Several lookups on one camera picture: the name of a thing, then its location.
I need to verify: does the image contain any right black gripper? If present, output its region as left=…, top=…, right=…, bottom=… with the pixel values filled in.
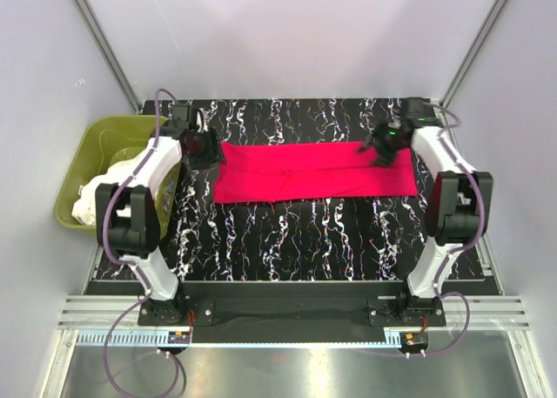
left=354, top=118, right=407, bottom=170

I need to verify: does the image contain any pink t shirt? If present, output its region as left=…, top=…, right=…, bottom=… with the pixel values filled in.
left=213, top=142, right=418, bottom=204

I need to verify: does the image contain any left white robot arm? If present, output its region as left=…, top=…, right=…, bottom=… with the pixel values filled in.
left=95, top=104, right=224, bottom=325

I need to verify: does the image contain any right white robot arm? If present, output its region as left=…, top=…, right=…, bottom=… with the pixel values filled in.
left=358, top=97, right=493, bottom=326

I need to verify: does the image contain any blue tub label sticker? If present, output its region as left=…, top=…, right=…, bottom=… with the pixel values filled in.
left=162, top=178, right=176, bottom=214

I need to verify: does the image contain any olive green plastic tub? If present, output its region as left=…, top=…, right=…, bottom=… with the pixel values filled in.
left=54, top=115, right=180, bottom=238

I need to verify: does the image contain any white t shirt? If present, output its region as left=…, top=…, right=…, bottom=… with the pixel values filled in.
left=71, top=149, right=146, bottom=226

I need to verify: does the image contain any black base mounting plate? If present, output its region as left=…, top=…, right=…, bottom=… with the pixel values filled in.
left=138, top=281, right=446, bottom=347

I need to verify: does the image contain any left orange connector box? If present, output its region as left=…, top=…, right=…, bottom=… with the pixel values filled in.
left=167, top=328, right=192, bottom=344

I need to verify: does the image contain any orange connector box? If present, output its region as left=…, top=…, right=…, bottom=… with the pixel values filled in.
left=400, top=331, right=429, bottom=354
left=167, top=328, right=192, bottom=344

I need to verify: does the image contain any right orange connector box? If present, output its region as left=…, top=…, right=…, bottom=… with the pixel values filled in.
left=400, top=331, right=429, bottom=354

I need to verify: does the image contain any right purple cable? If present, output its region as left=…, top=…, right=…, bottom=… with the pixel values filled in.
left=360, top=102, right=484, bottom=358

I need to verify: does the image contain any purple cable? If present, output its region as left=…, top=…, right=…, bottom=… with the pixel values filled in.
left=104, top=87, right=188, bottom=394
left=360, top=102, right=484, bottom=358

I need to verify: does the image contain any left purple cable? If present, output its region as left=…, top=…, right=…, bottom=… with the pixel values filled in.
left=104, top=87, right=188, bottom=394

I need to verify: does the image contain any aluminium frame rail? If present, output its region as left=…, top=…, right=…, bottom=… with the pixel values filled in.
left=57, top=296, right=529, bottom=348

